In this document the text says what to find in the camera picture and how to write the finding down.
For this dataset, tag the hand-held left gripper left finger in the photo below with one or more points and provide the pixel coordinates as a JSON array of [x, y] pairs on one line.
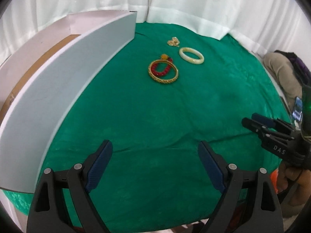
[[99, 167]]

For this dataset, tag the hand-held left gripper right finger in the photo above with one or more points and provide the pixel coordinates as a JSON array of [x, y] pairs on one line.
[[210, 167]]

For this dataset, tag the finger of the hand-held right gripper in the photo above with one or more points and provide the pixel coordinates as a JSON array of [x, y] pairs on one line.
[[252, 125], [263, 120]]

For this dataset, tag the pale jade bangle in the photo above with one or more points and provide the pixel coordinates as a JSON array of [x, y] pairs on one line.
[[194, 62]]

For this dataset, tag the long white cardboard box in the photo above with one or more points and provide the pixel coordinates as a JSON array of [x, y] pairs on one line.
[[60, 89]]

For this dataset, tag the gold patterned bangle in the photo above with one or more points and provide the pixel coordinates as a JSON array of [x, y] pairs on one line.
[[161, 80]]

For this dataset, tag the amber bead pendant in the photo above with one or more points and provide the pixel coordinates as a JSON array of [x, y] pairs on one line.
[[165, 56]]

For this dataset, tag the person's right hand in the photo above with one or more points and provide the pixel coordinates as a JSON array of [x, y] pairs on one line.
[[294, 187]]

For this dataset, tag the smartphone with lit screen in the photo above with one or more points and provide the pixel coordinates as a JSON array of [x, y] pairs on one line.
[[297, 109]]

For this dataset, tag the dark purple clothing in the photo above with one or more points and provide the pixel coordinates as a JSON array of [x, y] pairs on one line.
[[298, 63]]

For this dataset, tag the green velvet cloth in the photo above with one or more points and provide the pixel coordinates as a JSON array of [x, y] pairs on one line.
[[158, 116]]

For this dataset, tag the white curtain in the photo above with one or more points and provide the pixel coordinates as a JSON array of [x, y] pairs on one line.
[[194, 4]]

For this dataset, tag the orange table frame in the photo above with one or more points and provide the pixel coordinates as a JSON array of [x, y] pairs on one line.
[[274, 178]]

